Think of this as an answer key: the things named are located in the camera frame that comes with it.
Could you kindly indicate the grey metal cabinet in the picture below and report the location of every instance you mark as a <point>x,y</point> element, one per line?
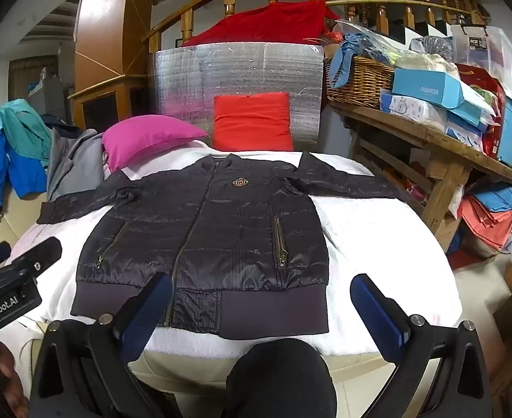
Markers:
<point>49,96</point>

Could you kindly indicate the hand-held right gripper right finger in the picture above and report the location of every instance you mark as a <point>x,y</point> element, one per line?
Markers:
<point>375,313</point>

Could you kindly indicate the person's right leg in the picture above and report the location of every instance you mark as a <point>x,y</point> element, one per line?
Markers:
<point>282,383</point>

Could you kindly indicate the pink pillow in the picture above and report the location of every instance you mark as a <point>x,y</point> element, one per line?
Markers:
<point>147,139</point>

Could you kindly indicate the red pillow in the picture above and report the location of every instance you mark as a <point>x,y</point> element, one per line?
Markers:
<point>251,122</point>

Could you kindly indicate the wooden cabinet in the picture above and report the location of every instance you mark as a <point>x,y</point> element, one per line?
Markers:
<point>108,85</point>

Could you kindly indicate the black quilted jacket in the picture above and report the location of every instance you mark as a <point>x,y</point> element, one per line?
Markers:
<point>221,235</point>

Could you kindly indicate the stack of coral cloths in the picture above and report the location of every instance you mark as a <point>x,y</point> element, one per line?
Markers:
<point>486,222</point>

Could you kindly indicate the wooden stair railing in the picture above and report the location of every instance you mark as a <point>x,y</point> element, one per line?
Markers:
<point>229,0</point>

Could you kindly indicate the teal garment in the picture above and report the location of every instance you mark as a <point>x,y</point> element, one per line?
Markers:
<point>25,126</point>

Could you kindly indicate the light blue cardboard box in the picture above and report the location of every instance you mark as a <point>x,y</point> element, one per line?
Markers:
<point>425,89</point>

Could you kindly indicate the white fluffy blanket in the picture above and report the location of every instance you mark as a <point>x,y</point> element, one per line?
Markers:
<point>369,235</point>

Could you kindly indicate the white patterned tissue pack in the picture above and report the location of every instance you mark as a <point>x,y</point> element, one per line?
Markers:
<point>412,111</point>

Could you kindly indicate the wicker basket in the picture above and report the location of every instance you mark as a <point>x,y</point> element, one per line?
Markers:
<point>360,82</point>

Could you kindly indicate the red gift bag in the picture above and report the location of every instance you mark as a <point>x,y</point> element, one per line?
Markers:
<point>493,91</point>

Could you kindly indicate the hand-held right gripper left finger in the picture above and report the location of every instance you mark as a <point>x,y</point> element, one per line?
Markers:
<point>145,313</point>

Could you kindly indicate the person's left hand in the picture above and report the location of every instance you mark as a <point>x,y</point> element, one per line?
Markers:
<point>8,374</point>

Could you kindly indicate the red cloth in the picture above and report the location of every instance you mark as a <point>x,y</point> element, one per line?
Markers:
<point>273,26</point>

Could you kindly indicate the grey garment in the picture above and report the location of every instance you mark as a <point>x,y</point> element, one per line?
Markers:
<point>73,161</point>

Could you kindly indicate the blue folded cloth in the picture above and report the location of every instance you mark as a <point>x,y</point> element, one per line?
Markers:
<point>497,196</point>

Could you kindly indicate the clear plastic storage bin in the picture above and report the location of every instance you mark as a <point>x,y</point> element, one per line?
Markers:
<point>495,52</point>

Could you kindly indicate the silver foil insulation mat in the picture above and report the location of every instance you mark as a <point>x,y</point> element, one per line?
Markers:
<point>182,78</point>

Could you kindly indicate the wooden table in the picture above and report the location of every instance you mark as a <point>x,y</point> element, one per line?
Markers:
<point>412,135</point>

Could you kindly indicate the brown tiled pillar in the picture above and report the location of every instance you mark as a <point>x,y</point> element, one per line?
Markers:
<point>108,30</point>

